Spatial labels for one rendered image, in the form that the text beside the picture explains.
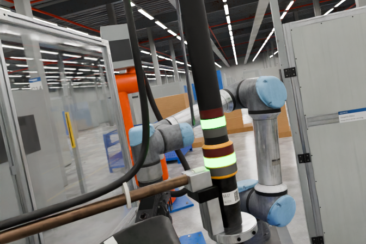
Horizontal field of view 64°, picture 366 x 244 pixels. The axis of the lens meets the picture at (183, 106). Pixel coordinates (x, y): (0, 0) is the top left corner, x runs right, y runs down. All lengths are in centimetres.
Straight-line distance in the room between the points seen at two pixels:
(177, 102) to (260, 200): 741
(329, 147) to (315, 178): 25
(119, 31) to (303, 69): 289
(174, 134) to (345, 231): 191
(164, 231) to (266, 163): 61
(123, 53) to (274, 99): 349
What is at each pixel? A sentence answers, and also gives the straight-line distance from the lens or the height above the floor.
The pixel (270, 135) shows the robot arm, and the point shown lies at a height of 145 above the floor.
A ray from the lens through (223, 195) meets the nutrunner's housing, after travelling 41.
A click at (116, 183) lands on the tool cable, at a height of 157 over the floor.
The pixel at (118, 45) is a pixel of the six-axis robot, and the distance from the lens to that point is 436.
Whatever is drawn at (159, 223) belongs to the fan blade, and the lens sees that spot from 56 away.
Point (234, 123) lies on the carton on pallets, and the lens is 972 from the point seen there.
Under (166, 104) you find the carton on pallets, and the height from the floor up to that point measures 135.
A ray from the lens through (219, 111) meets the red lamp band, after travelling 39.
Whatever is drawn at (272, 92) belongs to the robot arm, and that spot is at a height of 160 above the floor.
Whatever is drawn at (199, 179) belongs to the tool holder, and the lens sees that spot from 39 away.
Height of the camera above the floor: 166
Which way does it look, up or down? 3 degrees down
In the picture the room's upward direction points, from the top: 10 degrees counter-clockwise
